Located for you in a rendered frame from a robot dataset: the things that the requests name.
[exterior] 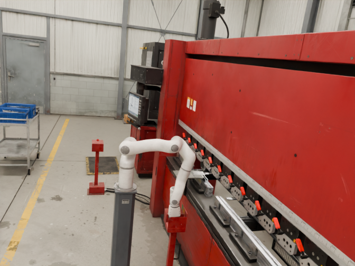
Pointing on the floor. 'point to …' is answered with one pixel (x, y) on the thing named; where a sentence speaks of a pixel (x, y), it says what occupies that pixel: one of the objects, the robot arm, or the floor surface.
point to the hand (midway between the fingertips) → (174, 221)
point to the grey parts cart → (20, 142)
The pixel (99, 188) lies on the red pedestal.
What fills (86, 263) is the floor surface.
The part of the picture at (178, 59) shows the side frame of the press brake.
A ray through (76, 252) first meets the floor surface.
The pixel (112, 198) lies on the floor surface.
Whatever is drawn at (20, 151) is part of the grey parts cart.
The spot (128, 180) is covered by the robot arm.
